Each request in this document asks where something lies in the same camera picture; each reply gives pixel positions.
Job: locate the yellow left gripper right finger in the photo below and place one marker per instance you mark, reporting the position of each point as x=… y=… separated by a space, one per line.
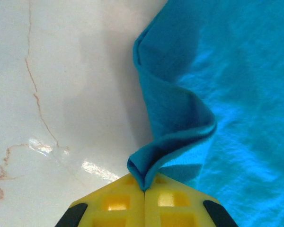
x=180 y=210

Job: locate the blue t-shirt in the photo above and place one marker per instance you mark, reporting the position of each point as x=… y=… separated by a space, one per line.
x=227 y=94

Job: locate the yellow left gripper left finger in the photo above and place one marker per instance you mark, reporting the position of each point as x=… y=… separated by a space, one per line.
x=113 y=210

